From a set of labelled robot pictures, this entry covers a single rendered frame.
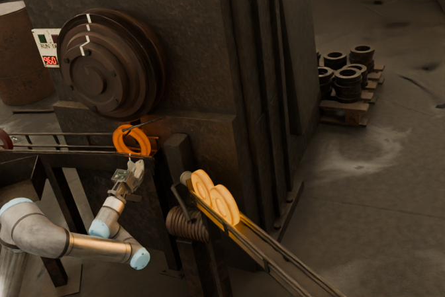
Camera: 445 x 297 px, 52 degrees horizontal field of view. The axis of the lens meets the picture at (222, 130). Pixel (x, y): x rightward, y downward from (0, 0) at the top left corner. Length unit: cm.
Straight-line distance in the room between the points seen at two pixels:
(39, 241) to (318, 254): 143
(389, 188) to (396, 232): 37
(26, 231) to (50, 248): 9
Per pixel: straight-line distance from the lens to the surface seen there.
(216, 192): 160
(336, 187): 283
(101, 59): 175
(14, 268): 167
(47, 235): 150
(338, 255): 243
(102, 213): 176
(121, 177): 180
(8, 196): 232
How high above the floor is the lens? 176
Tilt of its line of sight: 30 degrees down
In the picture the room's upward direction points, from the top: 10 degrees counter-clockwise
